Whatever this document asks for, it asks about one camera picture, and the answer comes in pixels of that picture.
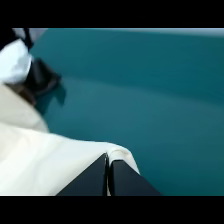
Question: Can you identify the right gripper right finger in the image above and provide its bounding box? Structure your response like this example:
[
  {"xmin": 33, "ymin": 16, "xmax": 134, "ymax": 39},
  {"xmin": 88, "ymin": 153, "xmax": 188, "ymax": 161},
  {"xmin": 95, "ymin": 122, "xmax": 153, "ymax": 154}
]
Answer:
[{"xmin": 109, "ymin": 159, "xmax": 162, "ymax": 197}]

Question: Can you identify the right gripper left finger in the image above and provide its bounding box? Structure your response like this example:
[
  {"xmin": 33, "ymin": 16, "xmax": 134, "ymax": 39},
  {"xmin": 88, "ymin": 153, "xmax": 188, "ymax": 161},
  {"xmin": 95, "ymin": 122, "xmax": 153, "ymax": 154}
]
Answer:
[{"xmin": 55, "ymin": 152, "xmax": 109, "ymax": 197}]

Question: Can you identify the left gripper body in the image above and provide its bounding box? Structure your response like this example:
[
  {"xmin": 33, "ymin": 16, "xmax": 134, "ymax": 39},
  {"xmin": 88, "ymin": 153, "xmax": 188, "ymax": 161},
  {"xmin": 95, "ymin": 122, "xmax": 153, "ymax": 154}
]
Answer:
[{"xmin": 23, "ymin": 57, "xmax": 63, "ymax": 100}]

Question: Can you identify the cream shirt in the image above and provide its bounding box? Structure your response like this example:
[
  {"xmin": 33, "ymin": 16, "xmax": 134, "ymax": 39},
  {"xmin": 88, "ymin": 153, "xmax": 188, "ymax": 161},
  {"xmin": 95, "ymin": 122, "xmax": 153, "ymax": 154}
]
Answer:
[{"xmin": 0, "ymin": 83, "xmax": 141, "ymax": 197}]

